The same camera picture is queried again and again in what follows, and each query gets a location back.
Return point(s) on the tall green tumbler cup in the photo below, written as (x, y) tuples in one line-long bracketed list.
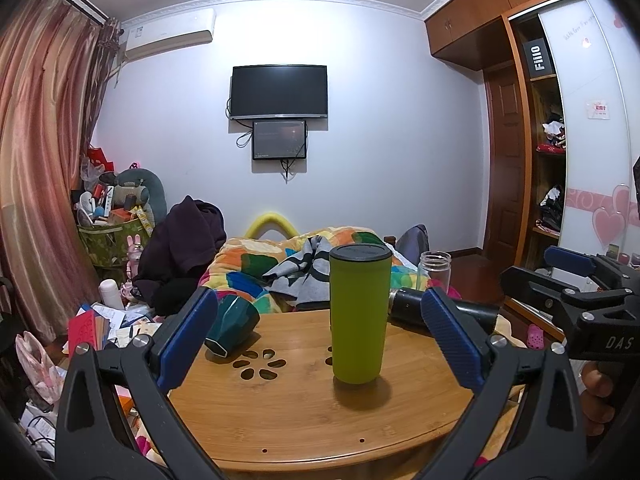
[(360, 320)]

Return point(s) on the pink patterned bag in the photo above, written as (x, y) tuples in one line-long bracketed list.
[(42, 370)]

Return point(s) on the white bottle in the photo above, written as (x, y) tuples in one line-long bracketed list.
[(111, 295)]

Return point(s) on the small black wall monitor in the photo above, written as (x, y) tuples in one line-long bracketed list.
[(279, 139)]

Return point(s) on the brown wooden door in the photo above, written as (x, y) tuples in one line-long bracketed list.
[(505, 170)]

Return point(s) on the yellow foam pillow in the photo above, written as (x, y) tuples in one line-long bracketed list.
[(270, 220)]

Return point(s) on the black storage box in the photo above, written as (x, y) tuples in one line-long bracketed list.
[(536, 59)]

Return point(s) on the red paper bag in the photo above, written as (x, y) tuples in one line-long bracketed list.
[(100, 159)]

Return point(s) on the dark purple jacket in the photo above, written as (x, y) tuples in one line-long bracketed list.
[(185, 245)]

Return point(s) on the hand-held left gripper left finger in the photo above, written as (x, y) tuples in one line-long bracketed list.
[(187, 340)]

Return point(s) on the grey neck pillow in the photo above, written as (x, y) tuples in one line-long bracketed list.
[(150, 187)]

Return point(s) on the person's right hand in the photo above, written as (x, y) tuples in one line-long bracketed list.
[(597, 390)]

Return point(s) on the white air conditioner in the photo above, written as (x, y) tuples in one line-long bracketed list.
[(167, 32)]

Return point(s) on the green fabric basket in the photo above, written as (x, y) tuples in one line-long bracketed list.
[(107, 247)]

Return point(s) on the wooden wardrobe with sliding door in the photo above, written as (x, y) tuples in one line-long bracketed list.
[(590, 110)]

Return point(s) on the red box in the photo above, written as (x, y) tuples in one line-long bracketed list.
[(85, 332)]

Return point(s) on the wall-mounted black television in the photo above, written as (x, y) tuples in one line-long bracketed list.
[(279, 91)]

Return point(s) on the grey blue backpack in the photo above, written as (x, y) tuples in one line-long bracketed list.
[(414, 245)]

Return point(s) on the colourful patchwork blanket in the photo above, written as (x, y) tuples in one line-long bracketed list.
[(240, 265)]

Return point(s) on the black thermos flask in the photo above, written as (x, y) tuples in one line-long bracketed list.
[(465, 312)]

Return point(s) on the dark green faceted cup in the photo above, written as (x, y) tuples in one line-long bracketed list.
[(232, 322)]

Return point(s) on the pink bunny toy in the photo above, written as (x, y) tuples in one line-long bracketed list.
[(133, 257)]

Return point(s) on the pink satin curtain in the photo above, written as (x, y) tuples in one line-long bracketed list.
[(40, 160)]

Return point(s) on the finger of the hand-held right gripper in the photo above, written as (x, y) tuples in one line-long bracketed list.
[(570, 259), (537, 290)]

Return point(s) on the clear glass jar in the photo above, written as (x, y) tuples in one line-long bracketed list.
[(434, 270)]

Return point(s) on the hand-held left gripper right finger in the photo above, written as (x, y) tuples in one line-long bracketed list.
[(452, 345)]

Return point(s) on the pink clog shoe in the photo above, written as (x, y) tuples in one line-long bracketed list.
[(534, 336)]

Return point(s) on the grey patterned cloth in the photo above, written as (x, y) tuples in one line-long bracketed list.
[(305, 275)]

